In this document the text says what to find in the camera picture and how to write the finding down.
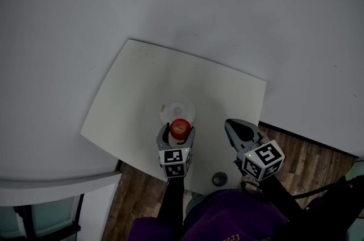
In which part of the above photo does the red apple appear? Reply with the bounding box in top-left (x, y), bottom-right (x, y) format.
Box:
top-left (169, 118), bottom-right (192, 140)

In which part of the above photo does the white square table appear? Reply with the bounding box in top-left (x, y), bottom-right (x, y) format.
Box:
top-left (80, 39), bottom-right (267, 195)

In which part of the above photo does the dark round cap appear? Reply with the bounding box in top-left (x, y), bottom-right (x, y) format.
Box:
top-left (212, 172), bottom-right (228, 186)

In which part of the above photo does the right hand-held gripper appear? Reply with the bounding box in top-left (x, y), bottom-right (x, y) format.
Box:
top-left (224, 119), bottom-right (286, 182)

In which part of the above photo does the white window pelmet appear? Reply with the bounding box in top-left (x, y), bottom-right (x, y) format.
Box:
top-left (0, 168), bottom-right (123, 206)

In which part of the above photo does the black cable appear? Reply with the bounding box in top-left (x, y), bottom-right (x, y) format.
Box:
top-left (240, 176), bottom-right (356, 201)

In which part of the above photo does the person's purple jacket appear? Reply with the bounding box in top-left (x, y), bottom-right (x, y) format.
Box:
top-left (132, 188), bottom-right (325, 241)

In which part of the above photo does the white round plate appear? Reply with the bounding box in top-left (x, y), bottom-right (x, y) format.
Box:
top-left (159, 96), bottom-right (196, 128)

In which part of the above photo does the dark framed window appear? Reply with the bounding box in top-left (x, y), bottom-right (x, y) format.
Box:
top-left (0, 194), bottom-right (85, 241)

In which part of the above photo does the person's right forearm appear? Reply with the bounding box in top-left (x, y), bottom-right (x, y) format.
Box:
top-left (257, 176), bottom-right (304, 221)

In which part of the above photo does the person's grey trouser leg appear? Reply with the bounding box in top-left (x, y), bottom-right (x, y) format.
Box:
top-left (184, 193), bottom-right (213, 218)

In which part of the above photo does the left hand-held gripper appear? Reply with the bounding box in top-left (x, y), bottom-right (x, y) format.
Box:
top-left (156, 123), bottom-right (196, 179)

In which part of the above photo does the person's left forearm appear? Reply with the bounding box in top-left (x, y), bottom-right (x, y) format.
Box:
top-left (156, 176), bottom-right (185, 228)

